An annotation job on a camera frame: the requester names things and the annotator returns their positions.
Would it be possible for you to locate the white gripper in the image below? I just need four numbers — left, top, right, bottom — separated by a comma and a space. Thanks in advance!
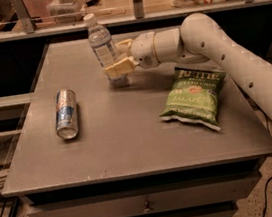
104, 31, 159, 78

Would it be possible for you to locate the clear plastic water bottle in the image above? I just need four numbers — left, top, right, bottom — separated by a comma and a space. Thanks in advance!
81, 9, 131, 91

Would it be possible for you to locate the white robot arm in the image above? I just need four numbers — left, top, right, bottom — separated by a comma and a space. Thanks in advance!
104, 13, 272, 120

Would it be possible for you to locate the clear plastic container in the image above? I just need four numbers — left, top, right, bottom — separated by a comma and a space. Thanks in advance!
46, 0, 85, 23

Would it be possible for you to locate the green jalapeno chips bag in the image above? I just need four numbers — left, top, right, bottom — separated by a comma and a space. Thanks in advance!
159, 66, 226, 131

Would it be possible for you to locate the silver blue energy drink can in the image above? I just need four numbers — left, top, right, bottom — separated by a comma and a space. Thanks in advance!
55, 89, 79, 140

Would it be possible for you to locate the grey cabinet with drawers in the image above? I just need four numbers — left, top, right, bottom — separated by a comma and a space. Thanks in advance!
3, 40, 272, 217

